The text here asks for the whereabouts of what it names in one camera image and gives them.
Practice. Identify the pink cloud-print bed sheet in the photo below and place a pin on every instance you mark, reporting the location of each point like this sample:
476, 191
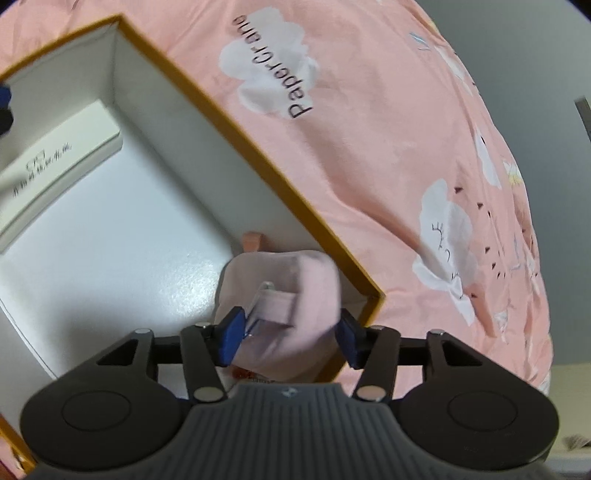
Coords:
369, 138

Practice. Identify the orange-rimmed cardboard box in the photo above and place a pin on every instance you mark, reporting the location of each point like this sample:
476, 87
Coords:
115, 277

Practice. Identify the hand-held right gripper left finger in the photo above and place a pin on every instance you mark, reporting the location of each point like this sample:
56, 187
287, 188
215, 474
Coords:
231, 337

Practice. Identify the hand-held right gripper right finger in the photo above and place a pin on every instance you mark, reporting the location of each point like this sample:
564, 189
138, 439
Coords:
351, 339

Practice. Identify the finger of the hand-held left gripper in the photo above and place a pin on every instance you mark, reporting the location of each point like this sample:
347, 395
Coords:
4, 115

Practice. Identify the small white box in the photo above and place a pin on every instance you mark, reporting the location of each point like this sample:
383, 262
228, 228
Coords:
55, 175

